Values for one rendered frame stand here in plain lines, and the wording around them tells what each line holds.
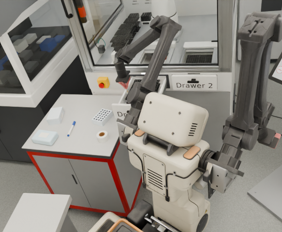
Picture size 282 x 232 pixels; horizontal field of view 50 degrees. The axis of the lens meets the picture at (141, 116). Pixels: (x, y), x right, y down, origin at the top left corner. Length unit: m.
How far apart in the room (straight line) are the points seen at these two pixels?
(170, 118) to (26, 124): 1.79
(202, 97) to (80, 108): 0.86
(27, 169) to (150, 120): 2.18
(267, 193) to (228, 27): 1.26
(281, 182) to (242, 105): 1.57
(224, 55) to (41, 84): 1.32
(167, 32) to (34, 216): 1.11
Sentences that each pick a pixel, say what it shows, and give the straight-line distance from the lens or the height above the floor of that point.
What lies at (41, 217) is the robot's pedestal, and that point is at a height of 0.76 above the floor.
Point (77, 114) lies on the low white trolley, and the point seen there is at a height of 0.76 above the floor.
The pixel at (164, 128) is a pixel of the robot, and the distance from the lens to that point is 1.04.
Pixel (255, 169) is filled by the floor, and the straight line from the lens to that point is 2.65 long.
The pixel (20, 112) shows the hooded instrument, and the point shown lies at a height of 0.69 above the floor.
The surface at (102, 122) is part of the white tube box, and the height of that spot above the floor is 0.79.
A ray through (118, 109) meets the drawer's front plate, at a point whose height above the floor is 0.89.
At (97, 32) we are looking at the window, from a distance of 2.06.
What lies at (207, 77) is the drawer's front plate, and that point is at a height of 0.92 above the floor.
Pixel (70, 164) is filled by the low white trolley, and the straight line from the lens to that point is 2.04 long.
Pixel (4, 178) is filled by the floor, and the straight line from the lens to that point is 3.17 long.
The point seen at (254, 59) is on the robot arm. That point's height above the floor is 1.53.
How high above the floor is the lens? 2.02
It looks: 39 degrees down
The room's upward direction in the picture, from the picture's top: 12 degrees counter-clockwise
